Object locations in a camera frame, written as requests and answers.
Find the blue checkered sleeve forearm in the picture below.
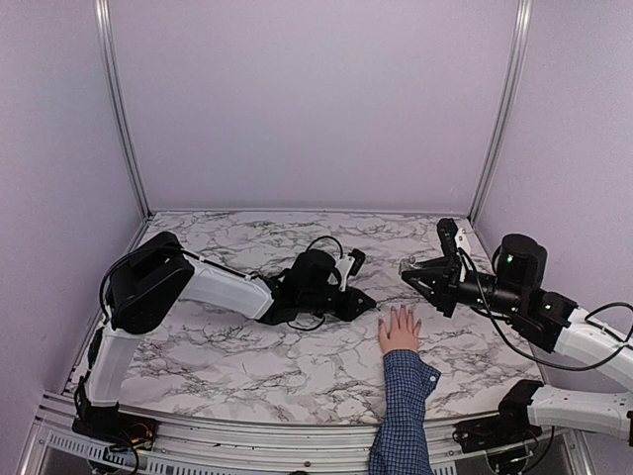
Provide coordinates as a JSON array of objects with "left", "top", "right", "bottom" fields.
[{"left": 368, "top": 350, "right": 441, "bottom": 474}]

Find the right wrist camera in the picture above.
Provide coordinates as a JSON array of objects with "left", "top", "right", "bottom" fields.
[{"left": 436, "top": 218, "right": 471, "bottom": 263}]

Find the aluminium corner post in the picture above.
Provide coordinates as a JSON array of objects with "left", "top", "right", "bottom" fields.
[
  {"left": 468, "top": 0, "right": 533, "bottom": 228},
  {"left": 94, "top": 0, "right": 152, "bottom": 221}
]

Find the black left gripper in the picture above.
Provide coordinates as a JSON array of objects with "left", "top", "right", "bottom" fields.
[{"left": 300, "top": 286, "right": 374, "bottom": 323}]

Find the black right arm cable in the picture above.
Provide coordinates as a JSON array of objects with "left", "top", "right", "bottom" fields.
[{"left": 459, "top": 246, "right": 633, "bottom": 371}]

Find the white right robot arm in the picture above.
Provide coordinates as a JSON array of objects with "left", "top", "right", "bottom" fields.
[{"left": 399, "top": 219, "right": 632, "bottom": 452}]

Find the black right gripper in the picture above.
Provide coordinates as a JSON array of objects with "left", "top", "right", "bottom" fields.
[{"left": 403, "top": 255, "right": 525, "bottom": 318}]

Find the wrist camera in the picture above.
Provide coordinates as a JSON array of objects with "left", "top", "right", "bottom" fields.
[
  {"left": 436, "top": 218, "right": 471, "bottom": 263},
  {"left": 334, "top": 248, "right": 366, "bottom": 292}
]

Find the person's hand with long nails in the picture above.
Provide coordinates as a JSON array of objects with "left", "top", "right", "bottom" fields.
[{"left": 378, "top": 305, "right": 421, "bottom": 356}]

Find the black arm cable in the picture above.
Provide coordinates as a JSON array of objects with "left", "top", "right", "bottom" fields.
[
  {"left": 98, "top": 235, "right": 346, "bottom": 332},
  {"left": 459, "top": 246, "right": 633, "bottom": 371}
]

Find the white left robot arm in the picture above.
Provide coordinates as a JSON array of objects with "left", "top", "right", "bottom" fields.
[{"left": 77, "top": 232, "right": 377, "bottom": 440}]

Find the aluminium front rail frame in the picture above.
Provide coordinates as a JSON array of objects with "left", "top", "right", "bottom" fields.
[{"left": 17, "top": 393, "right": 595, "bottom": 474}]

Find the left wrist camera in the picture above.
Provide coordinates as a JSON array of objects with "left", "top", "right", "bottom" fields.
[{"left": 334, "top": 248, "right": 366, "bottom": 292}]

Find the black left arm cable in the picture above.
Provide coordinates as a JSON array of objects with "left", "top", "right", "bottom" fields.
[{"left": 98, "top": 235, "right": 346, "bottom": 332}]

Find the left aluminium corner post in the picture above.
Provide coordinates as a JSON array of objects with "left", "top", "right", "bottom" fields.
[{"left": 94, "top": 0, "right": 152, "bottom": 221}]

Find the right aluminium corner post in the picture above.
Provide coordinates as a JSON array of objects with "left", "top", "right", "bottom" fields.
[{"left": 468, "top": 0, "right": 533, "bottom": 228}]

